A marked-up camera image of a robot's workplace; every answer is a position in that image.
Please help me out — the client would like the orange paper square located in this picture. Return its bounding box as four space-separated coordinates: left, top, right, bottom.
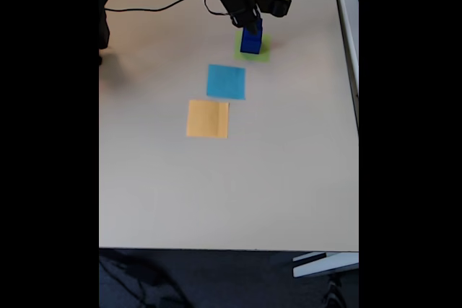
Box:
186 99 230 140

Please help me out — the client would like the light blue paper square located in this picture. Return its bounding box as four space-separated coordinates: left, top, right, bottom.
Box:
206 63 246 101

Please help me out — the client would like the white desk with dark edge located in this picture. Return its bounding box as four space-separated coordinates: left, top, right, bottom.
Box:
330 0 359 136

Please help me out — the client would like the large blue cube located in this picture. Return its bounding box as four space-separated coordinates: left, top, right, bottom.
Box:
239 28 264 56

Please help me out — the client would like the green paper square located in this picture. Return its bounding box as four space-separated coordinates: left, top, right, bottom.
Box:
232 32 272 63

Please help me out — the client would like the medium blue cube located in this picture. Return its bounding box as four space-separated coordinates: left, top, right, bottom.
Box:
242 18 264 44

